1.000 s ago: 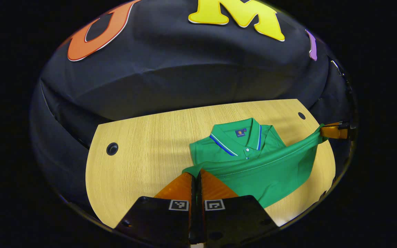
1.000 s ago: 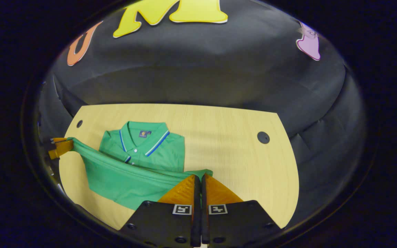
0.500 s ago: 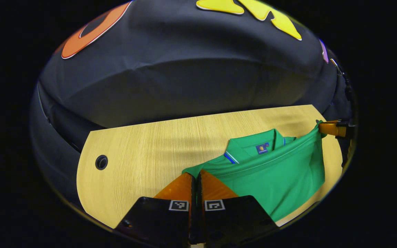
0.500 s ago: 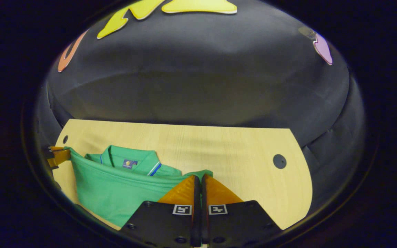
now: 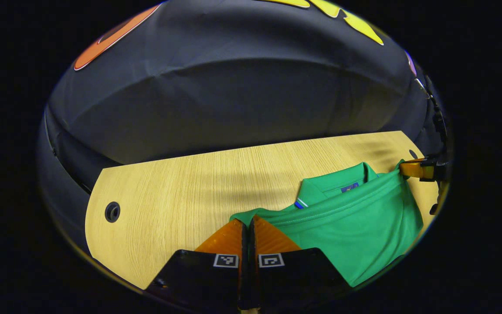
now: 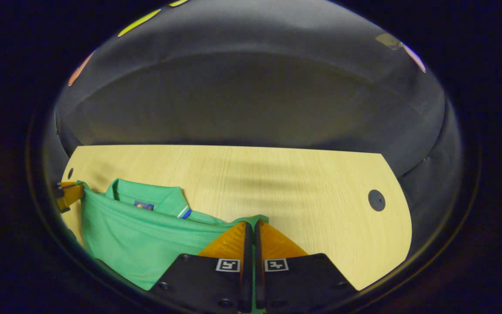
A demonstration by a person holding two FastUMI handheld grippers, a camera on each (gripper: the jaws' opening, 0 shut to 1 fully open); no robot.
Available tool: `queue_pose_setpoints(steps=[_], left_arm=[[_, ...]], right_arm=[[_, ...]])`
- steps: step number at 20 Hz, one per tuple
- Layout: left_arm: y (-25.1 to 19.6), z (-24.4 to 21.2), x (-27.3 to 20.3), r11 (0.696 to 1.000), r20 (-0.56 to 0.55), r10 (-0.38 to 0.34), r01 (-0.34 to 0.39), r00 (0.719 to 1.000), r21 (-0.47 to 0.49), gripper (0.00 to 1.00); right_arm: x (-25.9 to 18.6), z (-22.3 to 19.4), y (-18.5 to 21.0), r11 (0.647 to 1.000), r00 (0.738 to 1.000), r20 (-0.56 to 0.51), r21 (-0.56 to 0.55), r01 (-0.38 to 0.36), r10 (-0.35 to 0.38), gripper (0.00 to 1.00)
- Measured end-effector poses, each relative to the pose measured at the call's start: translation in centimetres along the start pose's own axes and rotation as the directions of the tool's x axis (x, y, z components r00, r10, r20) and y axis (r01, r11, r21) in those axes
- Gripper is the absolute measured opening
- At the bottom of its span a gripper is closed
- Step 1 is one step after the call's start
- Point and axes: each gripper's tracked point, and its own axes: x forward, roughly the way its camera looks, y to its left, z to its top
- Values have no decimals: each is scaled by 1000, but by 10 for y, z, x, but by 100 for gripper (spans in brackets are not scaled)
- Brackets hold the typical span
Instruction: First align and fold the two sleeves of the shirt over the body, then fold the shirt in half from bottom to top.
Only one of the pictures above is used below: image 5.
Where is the green T-shirt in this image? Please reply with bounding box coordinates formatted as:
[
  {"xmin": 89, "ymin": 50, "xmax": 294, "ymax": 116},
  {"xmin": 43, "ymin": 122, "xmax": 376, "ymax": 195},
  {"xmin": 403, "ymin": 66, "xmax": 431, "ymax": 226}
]
[{"xmin": 229, "ymin": 159, "xmax": 424, "ymax": 288}]

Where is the open black cable grommet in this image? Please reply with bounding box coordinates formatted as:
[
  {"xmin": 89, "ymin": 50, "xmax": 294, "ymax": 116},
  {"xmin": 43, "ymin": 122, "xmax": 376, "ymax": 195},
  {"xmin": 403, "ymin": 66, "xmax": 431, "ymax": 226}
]
[{"xmin": 104, "ymin": 201, "xmax": 122, "ymax": 224}]

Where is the black backdrop cloth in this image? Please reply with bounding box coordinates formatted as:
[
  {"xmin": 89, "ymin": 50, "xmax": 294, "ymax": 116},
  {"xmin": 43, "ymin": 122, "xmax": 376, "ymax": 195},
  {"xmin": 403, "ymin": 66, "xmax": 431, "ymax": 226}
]
[{"xmin": 37, "ymin": 0, "xmax": 448, "ymax": 258}]

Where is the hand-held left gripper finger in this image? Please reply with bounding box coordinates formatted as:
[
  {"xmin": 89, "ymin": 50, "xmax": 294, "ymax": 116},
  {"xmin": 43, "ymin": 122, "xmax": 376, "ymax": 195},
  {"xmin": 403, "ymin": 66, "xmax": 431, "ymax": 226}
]
[
  {"xmin": 251, "ymin": 215, "xmax": 352, "ymax": 313},
  {"xmin": 146, "ymin": 218, "xmax": 248, "ymax": 313}
]

